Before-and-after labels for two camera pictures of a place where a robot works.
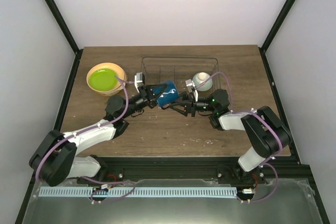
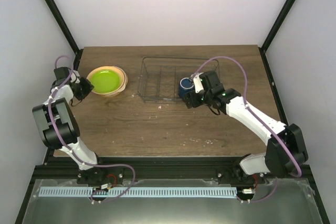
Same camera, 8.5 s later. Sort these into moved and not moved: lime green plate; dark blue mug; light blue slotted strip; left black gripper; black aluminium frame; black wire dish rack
Moved: left black gripper; dark blue mug
Not moved: black wire dish rack; lime green plate; black aluminium frame; light blue slotted strip
